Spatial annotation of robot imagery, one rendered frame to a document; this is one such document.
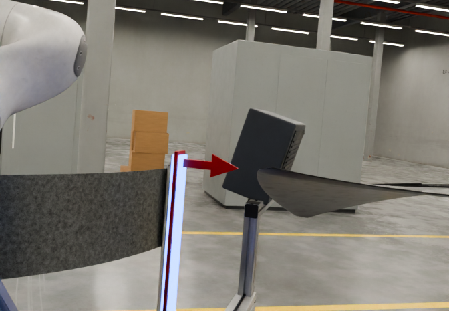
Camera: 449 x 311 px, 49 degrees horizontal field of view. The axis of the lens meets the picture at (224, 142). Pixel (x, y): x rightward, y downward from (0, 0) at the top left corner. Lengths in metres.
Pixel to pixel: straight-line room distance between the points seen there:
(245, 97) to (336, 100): 1.33
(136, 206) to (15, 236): 0.57
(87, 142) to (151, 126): 3.90
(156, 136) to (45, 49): 7.70
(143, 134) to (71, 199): 6.33
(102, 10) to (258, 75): 2.67
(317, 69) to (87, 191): 5.17
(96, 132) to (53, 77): 3.81
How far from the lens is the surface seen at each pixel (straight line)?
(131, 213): 2.31
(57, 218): 2.10
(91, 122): 4.57
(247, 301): 1.05
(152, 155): 8.44
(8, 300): 0.63
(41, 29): 0.76
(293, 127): 1.06
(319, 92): 6.91
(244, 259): 1.05
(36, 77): 0.75
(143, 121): 8.37
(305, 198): 0.53
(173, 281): 0.53
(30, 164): 6.36
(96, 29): 4.61
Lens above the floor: 1.23
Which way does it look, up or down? 3 degrees down
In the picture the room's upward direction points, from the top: 5 degrees clockwise
